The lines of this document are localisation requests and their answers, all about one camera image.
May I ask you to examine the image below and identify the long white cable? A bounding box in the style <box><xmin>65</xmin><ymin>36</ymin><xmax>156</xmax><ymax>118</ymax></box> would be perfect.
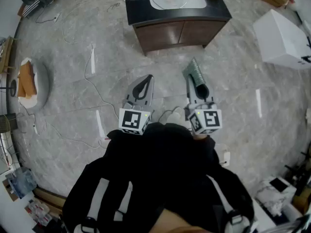
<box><xmin>62</xmin><ymin>20</ymin><xmax>120</xmax><ymax>121</ymax></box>

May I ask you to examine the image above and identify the black-topped wooden sink cabinet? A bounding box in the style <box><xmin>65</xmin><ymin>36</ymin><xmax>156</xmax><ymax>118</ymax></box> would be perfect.
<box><xmin>123</xmin><ymin>0</ymin><xmax>233</xmax><ymax>56</ymax></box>

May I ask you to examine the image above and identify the black power strip cable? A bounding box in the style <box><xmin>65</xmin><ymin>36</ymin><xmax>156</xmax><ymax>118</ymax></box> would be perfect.
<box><xmin>35</xmin><ymin>6</ymin><xmax>55</xmax><ymax>24</ymax></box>

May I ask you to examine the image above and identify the person's face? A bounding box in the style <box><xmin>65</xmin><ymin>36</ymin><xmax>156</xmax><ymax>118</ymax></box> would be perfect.
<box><xmin>148</xmin><ymin>207</ymin><xmax>221</xmax><ymax>233</ymax></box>

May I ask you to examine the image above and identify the person's black jacket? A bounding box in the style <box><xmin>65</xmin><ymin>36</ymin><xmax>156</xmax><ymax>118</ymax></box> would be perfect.
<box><xmin>62</xmin><ymin>122</ymin><xmax>256</xmax><ymax>233</ymax></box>

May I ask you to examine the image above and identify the pile of white parts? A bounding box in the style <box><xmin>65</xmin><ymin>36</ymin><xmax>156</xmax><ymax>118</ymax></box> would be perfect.
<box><xmin>255</xmin><ymin>177</ymin><xmax>296</xmax><ymax>217</ymax></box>

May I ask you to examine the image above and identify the dark wire basket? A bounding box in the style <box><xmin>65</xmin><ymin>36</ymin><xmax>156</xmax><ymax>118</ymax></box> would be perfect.
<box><xmin>0</xmin><ymin>113</ymin><xmax>18</xmax><ymax>134</ymax></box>

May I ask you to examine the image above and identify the person's white shoe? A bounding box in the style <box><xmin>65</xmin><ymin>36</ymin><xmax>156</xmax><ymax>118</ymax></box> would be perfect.
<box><xmin>166</xmin><ymin>106</ymin><xmax>183</xmax><ymax>125</ymax></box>

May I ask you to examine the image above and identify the orange cardboard piece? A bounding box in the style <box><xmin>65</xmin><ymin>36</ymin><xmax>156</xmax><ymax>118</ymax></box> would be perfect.
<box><xmin>17</xmin><ymin>61</ymin><xmax>38</xmax><ymax>99</ymax></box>

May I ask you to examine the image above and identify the person's right forearm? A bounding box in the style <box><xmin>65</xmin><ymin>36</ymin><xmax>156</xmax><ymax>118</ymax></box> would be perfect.
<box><xmin>193</xmin><ymin>133</ymin><xmax>216</xmax><ymax>152</ymax></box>

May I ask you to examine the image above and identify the small white box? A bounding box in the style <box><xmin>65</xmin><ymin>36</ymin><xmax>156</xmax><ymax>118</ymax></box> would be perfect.
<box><xmin>220</xmin><ymin>143</ymin><xmax>231</xmax><ymax>167</ymax></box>

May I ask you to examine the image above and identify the black round stand base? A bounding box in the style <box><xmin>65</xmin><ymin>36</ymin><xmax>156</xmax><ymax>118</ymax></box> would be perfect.
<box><xmin>9</xmin><ymin>79</ymin><xmax>18</xmax><ymax>98</ymax></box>

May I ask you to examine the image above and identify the wooden rack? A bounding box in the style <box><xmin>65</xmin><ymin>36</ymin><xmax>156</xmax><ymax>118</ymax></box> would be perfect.
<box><xmin>0</xmin><ymin>35</ymin><xmax>15</xmax><ymax>77</ymax></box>

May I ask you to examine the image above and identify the person's left forearm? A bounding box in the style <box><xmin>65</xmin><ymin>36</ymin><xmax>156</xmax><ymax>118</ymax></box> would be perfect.
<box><xmin>106</xmin><ymin>129</ymin><xmax>139</xmax><ymax>155</ymax></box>

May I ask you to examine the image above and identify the thin white cable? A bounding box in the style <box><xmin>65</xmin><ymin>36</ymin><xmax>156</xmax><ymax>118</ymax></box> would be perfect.
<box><xmin>18</xmin><ymin>98</ymin><xmax>110</xmax><ymax>150</ymax></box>

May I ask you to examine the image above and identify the green scrubbing cloth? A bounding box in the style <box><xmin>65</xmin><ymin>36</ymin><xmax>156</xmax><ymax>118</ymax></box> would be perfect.
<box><xmin>182</xmin><ymin>57</ymin><xmax>207</xmax><ymax>86</ymax></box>

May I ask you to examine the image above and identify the red white packets bag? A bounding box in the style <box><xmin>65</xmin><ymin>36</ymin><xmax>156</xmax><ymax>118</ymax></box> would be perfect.
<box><xmin>24</xmin><ymin>199</ymin><xmax>53</xmax><ymax>226</ymax></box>

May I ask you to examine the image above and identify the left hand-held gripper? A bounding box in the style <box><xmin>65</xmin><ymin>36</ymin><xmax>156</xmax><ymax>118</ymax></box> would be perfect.
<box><xmin>118</xmin><ymin>74</ymin><xmax>156</xmax><ymax>136</ymax></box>

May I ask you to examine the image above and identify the clear plastic wrapped bundle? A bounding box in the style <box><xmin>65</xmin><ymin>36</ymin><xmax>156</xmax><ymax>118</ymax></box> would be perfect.
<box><xmin>6</xmin><ymin>166</ymin><xmax>37</xmax><ymax>199</ymax></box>

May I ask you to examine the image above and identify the short dark cable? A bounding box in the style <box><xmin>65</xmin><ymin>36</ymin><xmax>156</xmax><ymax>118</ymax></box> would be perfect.
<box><xmin>106</xmin><ymin>2</ymin><xmax>121</xmax><ymax>14</ymax></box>

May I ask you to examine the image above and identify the black flat device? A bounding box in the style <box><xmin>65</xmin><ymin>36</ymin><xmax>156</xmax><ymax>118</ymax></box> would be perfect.
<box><xmin>269</xmin><ymin>177</ymin><xmax>289</xmax><ymax>193</ymax></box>

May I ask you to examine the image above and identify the black tripod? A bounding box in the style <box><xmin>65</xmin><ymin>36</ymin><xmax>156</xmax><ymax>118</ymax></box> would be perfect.
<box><xmin>283</xmin><ymin>144</ymin><xmax>311</xmax><ymax>191</ymax></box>

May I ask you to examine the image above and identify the black white striped blanket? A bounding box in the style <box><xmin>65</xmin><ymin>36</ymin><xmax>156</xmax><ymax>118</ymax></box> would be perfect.
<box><xmin>19</xmin><ymin>0</ymin><xmax>59</xmax><ymax>18</ymax></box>

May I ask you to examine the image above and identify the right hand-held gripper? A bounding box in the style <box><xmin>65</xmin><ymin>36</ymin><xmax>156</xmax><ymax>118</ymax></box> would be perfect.
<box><xmin>184</xmin><ymin>74</ymin><xmax>224</xmax><ymax>135</ymax></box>

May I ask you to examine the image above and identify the large white box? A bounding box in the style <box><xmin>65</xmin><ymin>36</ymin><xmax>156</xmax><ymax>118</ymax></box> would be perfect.
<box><xmin>252</xmin><ymin>8</ymin><xmax>311</xmax><ymax>70</ymax></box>

